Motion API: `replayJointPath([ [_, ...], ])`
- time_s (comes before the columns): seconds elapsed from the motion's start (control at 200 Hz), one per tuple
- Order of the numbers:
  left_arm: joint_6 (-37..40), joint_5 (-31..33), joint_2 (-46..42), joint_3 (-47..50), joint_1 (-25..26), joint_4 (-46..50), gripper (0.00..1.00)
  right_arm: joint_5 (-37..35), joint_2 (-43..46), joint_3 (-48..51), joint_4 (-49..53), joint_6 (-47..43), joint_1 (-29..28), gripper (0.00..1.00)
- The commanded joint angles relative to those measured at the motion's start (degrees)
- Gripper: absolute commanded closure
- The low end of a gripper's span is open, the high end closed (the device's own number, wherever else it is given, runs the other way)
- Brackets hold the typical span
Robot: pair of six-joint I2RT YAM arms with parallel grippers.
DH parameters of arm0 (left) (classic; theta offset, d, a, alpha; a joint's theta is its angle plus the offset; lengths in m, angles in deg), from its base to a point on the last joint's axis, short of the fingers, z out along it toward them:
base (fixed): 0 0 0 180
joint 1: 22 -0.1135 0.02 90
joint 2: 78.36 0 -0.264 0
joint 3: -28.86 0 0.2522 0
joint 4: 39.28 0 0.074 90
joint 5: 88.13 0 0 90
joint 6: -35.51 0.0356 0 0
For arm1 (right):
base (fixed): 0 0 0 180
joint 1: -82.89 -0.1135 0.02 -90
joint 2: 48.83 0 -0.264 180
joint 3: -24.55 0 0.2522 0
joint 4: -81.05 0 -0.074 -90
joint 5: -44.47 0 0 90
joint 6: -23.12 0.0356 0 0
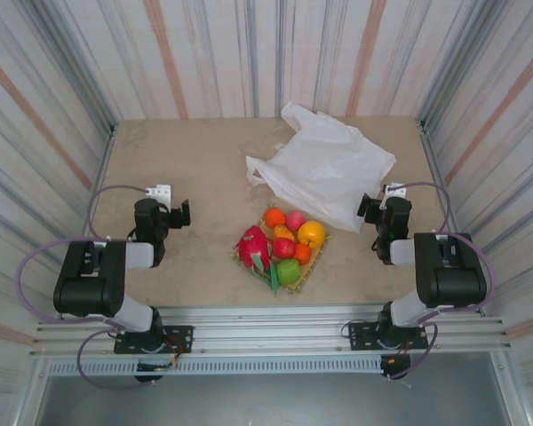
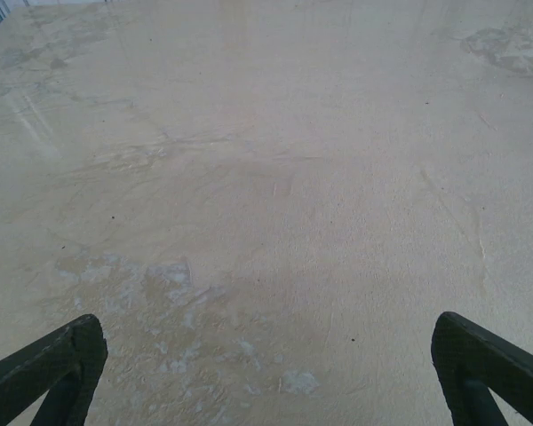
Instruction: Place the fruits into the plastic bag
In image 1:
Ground white plastic bag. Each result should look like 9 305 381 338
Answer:
245 101 397 234

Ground pink dragon fruit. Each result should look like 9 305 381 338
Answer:
235 225 282 296

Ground small red-orange tangerine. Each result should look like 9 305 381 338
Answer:
292 242 313 266

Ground orange pear-shaped fruit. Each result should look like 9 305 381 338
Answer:
273 224 297 243

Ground round orange with leaf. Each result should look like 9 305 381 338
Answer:
264 202 288 228

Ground red apple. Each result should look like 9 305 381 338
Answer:
271 237 298 260

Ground green round fruit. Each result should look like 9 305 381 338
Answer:
276 259 302 287

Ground large yellow orange fruit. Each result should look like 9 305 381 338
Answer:
297 220 328 249

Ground pink peach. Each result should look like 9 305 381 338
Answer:
285 210 307 232

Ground woven bamboo mat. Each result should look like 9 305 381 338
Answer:
230 208 334 296

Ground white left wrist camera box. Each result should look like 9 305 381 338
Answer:
145 184 174 208

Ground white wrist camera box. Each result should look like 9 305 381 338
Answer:
381 181 408 199
145 184 174 208

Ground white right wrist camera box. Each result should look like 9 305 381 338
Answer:
381 181 408 199

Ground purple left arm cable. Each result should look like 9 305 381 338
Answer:
17 184 161 391

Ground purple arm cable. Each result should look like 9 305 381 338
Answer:
17 184 161 391
388 180 498 383

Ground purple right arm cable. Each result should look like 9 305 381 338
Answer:
388 180 498 383

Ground thin red black wires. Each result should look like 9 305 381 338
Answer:
391 340 413 364
164 335 184 370

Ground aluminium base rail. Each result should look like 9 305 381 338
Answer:
29 304 512 359

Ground white slotted cable duct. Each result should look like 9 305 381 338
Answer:
46 357 383 377

